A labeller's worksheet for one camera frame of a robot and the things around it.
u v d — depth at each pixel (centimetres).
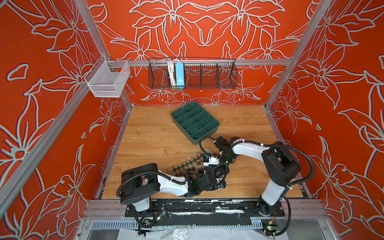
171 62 88
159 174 47
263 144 53
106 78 93
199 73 95
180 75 90
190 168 86
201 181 62
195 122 101
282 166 47
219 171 75
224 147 68
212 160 78
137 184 45
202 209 74
